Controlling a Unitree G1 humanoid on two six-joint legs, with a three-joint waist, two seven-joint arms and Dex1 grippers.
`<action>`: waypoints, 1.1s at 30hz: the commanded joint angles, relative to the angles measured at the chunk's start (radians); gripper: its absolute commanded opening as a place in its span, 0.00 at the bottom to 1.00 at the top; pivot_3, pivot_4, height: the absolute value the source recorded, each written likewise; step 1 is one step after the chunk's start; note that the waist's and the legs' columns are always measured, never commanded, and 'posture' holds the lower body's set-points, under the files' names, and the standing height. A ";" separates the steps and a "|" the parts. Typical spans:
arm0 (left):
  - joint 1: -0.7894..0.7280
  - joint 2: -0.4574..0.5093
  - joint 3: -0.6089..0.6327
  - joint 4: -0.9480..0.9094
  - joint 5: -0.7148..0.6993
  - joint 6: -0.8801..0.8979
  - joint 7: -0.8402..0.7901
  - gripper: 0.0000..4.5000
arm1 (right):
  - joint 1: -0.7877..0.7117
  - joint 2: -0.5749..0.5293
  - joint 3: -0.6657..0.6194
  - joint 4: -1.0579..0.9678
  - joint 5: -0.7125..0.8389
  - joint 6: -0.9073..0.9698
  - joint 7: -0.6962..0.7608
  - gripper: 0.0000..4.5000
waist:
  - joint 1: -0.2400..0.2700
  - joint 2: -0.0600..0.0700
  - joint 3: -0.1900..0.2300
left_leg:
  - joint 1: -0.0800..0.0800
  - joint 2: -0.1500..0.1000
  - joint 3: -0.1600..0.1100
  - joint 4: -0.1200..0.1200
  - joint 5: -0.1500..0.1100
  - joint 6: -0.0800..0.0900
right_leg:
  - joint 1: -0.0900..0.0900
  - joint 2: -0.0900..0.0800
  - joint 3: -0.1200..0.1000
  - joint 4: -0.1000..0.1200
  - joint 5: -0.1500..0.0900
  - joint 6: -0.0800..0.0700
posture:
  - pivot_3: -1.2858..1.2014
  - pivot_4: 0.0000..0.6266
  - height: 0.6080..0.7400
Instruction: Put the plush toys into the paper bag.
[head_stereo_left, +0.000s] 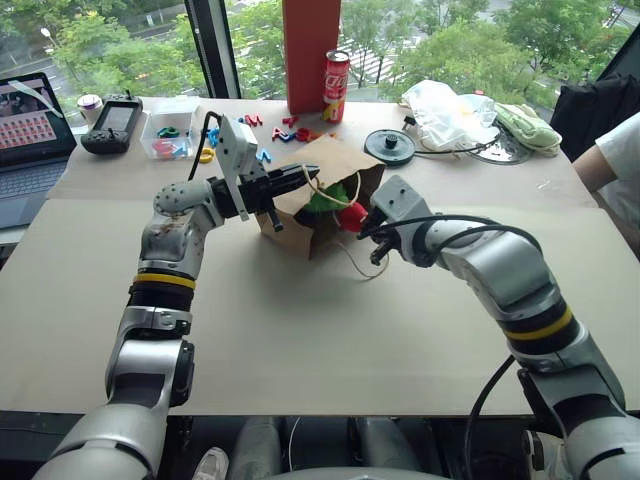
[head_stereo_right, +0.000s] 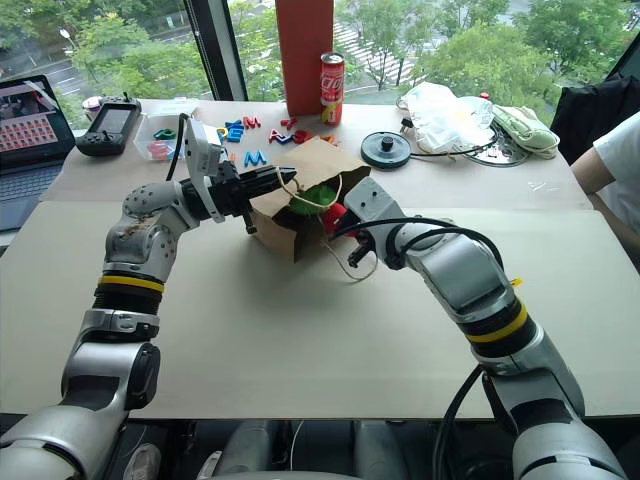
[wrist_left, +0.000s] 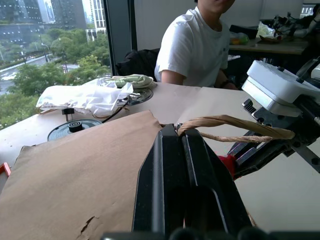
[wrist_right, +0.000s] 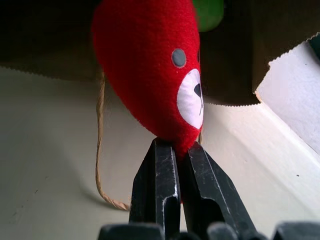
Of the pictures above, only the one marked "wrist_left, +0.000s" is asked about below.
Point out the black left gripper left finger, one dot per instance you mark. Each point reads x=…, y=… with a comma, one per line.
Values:
x=160, y=180

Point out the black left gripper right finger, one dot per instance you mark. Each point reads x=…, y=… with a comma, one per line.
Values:
x=212, y=190

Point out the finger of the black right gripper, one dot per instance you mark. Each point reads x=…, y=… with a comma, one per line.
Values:
x=260, y=156
x=246, y=147

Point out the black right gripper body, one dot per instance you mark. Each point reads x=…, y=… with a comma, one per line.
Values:
x=287, y=125

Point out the brown paper bag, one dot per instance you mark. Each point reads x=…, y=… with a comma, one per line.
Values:
x=70, y=180

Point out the red plush toy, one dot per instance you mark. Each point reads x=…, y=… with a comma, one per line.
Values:
x=228, y=163

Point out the white plastic bag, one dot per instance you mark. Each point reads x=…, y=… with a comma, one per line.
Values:
x=85, y=98

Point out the wooden background table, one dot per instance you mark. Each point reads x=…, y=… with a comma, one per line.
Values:
x=272, y=47

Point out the green and yellow packet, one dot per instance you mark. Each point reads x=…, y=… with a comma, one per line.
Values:
x=238, y=38

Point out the black round disc with knob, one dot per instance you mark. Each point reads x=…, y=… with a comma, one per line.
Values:
x=72, y=128

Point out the person in white T-shirt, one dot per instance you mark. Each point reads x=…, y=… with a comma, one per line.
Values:
x=195, y=50

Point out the black peg on steel stem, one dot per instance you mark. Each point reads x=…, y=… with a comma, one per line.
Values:
x=68, y=113

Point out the black backpack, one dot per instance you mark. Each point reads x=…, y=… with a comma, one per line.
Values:
x=140, y=63

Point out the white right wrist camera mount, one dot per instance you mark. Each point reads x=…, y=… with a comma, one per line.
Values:
x=277, y=86

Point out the dark window frame post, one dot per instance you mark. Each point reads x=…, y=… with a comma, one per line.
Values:
x=120, y=35

